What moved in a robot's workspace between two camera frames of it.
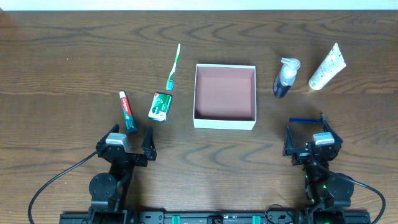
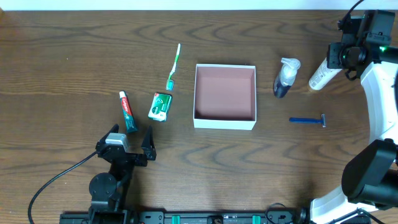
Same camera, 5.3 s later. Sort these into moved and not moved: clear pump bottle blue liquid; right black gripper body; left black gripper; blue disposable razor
Moved: right black gripper body
Not moved: left black gripper; clear pump bottle blue liquid; blue disposable razor
